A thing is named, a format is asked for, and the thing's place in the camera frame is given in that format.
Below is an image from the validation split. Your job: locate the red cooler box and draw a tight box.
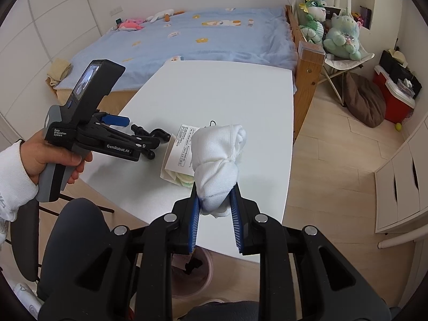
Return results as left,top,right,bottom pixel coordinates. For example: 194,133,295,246
373,65,416,124

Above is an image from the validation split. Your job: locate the pale green yellow packet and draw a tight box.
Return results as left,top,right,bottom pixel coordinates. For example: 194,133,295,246
162,167,195,188

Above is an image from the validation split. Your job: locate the white sock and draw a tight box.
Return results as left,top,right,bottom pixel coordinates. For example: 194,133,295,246
191,124,248,218

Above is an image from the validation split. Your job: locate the white drawer cabinet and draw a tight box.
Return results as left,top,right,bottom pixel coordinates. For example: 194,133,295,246
374,117,428,235

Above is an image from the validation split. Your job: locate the brown cushion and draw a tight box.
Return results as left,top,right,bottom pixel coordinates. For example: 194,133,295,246
344,72,387,128

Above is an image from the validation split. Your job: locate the dark book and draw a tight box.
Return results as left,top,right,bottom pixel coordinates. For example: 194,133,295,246
359,6,372,30

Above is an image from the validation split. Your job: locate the bed with blue blanket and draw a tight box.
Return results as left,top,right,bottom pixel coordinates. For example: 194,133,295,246
53,7,298,96

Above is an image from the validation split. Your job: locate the white goose plush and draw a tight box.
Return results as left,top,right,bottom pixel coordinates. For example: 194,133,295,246
144,8,185,24

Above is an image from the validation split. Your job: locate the white wardrobe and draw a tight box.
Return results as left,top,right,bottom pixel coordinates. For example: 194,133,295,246
0,0,101,141

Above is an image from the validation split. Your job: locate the person's left hand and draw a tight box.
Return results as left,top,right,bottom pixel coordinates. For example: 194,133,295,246
20,139,93,185

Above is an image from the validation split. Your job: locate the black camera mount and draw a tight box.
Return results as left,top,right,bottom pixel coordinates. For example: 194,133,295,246
130,124,172,160

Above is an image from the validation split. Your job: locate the pink plush toy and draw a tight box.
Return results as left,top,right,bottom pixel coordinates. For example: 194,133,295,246
117,18,145,31

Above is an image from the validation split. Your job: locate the wooden bed frame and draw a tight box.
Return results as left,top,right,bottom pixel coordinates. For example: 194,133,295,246
285,5,326,144

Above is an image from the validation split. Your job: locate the mint dinosaur plush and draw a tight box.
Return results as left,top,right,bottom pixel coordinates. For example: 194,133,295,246
323,12,362,61

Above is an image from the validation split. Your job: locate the person's right leg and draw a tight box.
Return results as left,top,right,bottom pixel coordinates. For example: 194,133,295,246
197,299,259,321

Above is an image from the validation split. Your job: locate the clear corner guard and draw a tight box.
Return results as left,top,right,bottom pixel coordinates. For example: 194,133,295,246
299,40,326,57

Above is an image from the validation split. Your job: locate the white patterned shirt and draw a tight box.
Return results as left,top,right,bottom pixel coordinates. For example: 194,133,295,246
0,219,42,320

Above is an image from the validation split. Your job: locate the tan bed skirt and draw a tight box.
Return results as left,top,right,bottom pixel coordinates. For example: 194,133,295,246
55,85,141,114

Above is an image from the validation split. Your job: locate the white cardboard box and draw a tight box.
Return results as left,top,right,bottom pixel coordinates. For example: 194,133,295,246
161,124,201,183

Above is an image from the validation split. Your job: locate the pink translucent bin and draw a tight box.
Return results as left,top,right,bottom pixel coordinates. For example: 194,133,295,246
171,248,215,296

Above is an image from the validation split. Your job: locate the white folding chair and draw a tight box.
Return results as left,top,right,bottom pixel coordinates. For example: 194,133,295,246
292,0,375,108

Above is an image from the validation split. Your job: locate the pale yellow hat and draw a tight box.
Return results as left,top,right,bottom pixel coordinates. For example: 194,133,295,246
388,51,407,67

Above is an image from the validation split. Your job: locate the person's left forearm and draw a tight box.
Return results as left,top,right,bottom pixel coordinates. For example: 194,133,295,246
0,140,39,222

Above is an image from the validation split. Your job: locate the white rounded bar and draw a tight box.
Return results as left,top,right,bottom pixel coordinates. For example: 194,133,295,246
378,224,422,250

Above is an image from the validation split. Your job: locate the folded yellow towel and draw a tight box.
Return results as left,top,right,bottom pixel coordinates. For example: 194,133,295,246
46,58,72,87

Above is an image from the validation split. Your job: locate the black chair armrest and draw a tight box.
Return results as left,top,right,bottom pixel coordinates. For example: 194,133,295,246
10,192,114,283

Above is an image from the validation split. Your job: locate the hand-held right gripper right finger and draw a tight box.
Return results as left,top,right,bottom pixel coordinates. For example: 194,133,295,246
229,182,392,321

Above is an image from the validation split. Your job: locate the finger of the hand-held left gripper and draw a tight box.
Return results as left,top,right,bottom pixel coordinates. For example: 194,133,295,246
92,112,130,128
95,126,148,150

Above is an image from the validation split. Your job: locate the green dragon plush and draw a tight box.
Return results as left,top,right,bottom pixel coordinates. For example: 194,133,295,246
299,0,326,45

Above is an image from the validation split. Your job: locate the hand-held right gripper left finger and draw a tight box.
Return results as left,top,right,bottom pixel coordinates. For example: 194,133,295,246
38,184,201,321

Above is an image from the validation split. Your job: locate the black bag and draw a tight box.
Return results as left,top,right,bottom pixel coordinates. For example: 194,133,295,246
379,49,422,99

